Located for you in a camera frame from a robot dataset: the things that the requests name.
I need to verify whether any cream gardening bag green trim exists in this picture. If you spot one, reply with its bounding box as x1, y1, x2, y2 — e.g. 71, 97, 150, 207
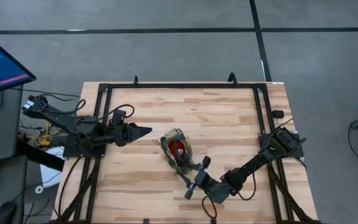
159, 127, 200, 188

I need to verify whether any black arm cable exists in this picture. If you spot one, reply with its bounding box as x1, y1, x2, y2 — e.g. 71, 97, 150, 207
201, 192, 219, 220
97, 103, 136, 126

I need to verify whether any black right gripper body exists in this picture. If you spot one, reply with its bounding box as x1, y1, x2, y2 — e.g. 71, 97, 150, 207
191, 164, 214, 192

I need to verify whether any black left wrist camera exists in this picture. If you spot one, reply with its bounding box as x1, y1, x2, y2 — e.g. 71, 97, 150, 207
111, 108, 127, 126

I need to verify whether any white paper sheet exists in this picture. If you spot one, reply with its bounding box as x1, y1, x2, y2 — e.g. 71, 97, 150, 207
39, 146, 65, 189

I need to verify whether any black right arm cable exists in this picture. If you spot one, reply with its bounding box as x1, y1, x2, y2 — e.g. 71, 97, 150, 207
201, 192, 219, 220

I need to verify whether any black computer mouse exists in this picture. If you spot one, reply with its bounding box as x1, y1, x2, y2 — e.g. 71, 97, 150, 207
0, 201, 18, 224

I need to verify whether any black metal table frame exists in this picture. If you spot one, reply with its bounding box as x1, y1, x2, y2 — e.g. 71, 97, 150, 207
50, 72, 320, 224

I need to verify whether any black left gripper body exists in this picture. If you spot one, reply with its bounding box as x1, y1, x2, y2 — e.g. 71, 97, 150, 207
111, 122, 134, 148

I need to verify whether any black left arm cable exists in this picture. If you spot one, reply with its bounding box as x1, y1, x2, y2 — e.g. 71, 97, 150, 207
97, 103, 136, 126

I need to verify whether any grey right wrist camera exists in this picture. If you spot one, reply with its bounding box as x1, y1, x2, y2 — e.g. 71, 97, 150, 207
209, 182, 234, 205

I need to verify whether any yellow clamp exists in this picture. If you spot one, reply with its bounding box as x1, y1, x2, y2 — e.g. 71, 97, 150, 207
34, 121, 62, 148

